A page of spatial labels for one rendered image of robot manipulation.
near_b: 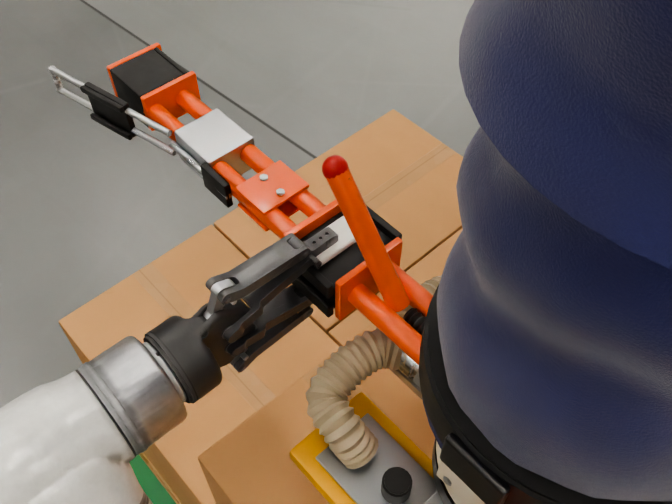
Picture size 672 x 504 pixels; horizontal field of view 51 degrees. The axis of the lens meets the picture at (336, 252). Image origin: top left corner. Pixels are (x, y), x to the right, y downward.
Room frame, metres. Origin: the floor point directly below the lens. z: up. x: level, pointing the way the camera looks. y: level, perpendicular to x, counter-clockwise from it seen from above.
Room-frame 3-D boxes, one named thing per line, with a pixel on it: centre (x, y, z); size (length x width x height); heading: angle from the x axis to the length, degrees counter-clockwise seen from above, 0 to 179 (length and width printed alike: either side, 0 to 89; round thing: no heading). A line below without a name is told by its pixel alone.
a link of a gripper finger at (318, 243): (0.41, 0.02, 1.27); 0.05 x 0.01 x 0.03; 132
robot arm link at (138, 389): (0.28, 0.17, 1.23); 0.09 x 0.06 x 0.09; 42
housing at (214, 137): (0.59, 0.14, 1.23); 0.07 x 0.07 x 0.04; 42
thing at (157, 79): (0.69, 0.22, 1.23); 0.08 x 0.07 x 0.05; 42
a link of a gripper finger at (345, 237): (0.43, 0.00, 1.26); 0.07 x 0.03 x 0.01; 132
